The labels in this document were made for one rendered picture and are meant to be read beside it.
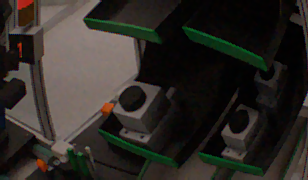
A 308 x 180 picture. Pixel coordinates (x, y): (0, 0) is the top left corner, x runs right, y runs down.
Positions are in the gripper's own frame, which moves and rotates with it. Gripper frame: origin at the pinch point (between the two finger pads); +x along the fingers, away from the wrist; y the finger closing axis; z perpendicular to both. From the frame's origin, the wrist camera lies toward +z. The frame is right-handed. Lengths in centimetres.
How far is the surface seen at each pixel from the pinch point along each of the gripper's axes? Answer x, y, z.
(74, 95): 39, 43, 66
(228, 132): 0.1, -35.4, 11.4
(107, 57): 39, 47, 85
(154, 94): -1.3, -23.5, 13.9
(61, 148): 26.3, 14.3, 29.3
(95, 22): -11.2, -17.9, 11.7
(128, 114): 0.1, -21.8, 11.1
